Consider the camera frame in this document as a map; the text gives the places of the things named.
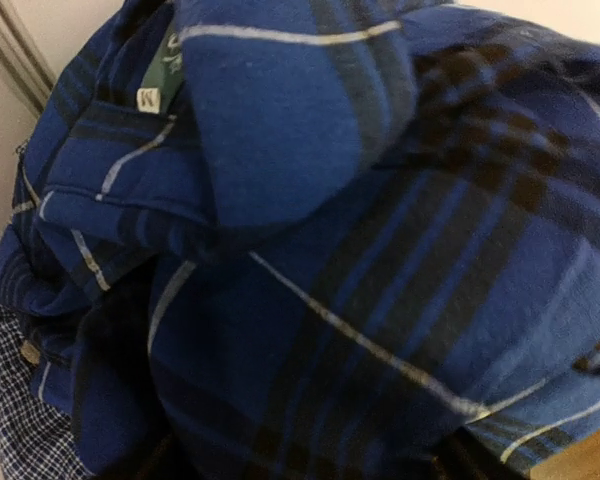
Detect blue plaid long sleeve shirt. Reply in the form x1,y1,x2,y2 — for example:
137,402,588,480
0,1,600,479

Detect small blue check shirt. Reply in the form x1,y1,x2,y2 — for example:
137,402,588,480
0,305,90,479

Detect left aluminium corner post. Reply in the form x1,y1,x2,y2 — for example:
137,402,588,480
0,0,56,117

